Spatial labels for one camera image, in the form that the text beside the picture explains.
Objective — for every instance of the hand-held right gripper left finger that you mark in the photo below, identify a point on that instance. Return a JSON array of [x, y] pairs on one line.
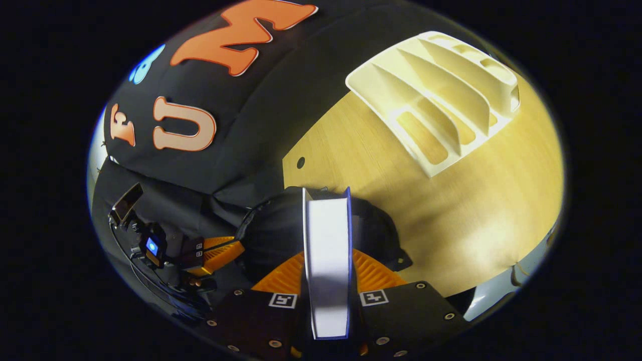
[[246, 321]]

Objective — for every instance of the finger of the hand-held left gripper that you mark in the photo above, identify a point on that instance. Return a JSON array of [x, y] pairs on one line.
[[215, 243], [210, 261]]

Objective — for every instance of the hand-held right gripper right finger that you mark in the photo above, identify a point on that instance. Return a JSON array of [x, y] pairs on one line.
[[406, 321]]

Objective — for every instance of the black schoolbag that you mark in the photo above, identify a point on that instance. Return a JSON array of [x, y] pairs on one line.
[[276, 235]]

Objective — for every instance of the blue cover book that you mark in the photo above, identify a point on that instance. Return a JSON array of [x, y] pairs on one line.
[[328, 260]]

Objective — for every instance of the white plastic bookshelf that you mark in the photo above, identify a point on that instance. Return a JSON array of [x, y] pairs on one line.
[[441, 95]]

